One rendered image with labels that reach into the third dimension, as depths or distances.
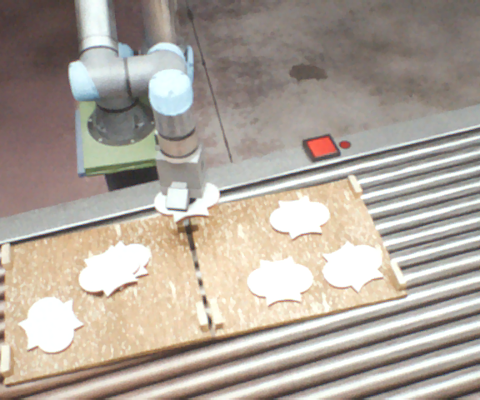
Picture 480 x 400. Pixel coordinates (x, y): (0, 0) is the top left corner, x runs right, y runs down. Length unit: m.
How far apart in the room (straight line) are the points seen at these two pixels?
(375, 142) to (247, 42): 2.08
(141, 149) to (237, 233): 0.42
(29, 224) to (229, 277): 0.52
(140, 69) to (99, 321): 0.52
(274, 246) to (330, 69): 2.16
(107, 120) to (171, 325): 0.65
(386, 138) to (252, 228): 0.47
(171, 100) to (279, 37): 2.64
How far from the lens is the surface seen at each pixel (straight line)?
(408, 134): 1.80
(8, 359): 1.39
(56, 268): 1.52
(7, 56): 3.95
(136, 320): 1.40
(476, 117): 1.88
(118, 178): 1.91
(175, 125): 1.20
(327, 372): 1.33
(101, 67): 1.28
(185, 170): 1.29
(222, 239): 1.50
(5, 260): 1.54
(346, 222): 1.53
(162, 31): 1.64
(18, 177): 3.17
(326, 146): 1.72
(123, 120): 1.79
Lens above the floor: 2.09
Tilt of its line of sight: 48 degrees down
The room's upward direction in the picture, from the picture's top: 4 degrees counter-clockwise
